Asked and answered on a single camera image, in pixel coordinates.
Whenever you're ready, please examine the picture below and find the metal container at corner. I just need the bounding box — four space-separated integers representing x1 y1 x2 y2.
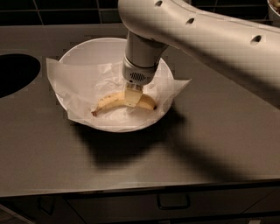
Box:
267 0 280 27

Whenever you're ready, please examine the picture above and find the black drawer handle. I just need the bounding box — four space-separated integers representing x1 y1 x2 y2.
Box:
157 193 191 210

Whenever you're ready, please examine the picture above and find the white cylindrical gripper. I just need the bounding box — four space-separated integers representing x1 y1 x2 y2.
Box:
122 57 159 107

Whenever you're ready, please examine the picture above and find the white crumpled paper sheet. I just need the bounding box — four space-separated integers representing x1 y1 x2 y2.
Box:
46 59 190 132

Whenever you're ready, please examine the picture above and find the white bowl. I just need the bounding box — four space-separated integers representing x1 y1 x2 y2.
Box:
53 37 176 134

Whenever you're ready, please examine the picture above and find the yellow banana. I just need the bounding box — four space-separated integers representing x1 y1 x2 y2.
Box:
92 91 157 116

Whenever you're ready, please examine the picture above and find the grey drawer front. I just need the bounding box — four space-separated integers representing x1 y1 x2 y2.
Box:
66 187 280 224

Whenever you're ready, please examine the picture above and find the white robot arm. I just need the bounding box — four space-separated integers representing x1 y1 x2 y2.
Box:
118 0 280 107

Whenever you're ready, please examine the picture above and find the dark round sink opening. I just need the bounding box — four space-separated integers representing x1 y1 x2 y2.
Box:
0 53 41 98

